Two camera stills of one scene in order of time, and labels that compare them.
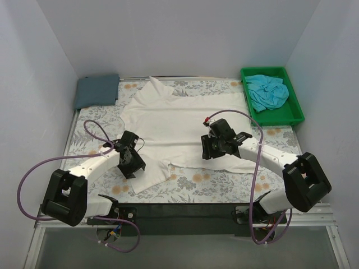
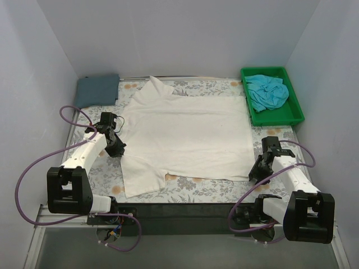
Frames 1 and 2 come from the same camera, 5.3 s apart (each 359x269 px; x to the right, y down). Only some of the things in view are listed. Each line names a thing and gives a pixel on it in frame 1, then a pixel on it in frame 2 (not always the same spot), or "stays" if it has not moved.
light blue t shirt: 266,92 stays
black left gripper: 132,164 -> 115,145
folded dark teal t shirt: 97,91 stays
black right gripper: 212,146 -> 261,167
